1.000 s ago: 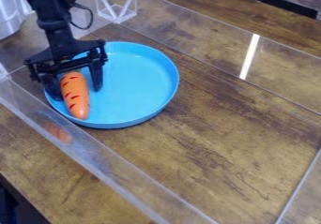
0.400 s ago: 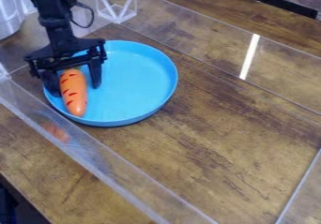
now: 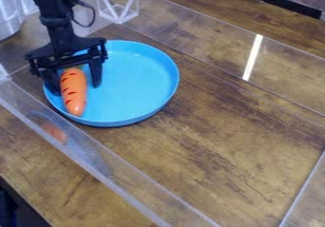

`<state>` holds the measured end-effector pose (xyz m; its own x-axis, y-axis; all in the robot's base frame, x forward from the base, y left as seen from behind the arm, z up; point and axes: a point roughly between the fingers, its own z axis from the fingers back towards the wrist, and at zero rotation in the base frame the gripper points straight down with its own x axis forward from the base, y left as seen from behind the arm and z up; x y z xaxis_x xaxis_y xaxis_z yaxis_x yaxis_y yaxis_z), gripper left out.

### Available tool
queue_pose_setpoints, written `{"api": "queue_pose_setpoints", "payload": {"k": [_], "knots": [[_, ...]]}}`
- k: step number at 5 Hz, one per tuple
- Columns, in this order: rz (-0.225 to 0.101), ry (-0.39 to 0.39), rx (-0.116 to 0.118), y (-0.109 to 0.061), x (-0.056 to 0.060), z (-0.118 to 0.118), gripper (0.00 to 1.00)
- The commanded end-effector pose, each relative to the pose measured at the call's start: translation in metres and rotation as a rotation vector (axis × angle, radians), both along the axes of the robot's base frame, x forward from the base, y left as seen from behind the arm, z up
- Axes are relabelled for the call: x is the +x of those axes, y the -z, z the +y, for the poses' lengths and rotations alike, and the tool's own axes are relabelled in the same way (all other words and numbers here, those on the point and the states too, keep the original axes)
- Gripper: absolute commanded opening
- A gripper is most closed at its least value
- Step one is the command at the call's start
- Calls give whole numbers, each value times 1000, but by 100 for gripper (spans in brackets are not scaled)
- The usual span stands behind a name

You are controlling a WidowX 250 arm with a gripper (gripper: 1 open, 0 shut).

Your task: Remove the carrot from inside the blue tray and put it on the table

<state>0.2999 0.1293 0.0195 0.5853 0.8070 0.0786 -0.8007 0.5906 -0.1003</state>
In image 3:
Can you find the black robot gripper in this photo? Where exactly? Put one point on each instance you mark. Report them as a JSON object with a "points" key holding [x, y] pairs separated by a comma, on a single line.
{"points": [[67, 50]]}

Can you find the orange toy carrot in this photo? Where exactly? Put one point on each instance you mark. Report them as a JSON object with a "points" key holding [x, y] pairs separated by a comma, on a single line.
{"points": [[74, 91]]}

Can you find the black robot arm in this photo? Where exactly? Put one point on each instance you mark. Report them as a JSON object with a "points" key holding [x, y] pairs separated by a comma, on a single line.
{"points": [[56, 14]]}

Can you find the round blue tray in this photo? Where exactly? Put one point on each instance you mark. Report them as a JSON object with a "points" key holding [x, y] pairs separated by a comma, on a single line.
{"points": [[140, 79]]}

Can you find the white grey patterned curtain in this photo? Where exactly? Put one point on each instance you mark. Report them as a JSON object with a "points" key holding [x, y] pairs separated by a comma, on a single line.
{"points": [[13, 15]]}

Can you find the clear acrylic front barrier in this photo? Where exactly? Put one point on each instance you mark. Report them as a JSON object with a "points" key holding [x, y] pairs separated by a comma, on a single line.
{"points": [[162, 206]]}

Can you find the clear acrylic corner bracket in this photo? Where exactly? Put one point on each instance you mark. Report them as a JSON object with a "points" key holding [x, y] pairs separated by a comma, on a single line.
{"points": [[116, 13]]}

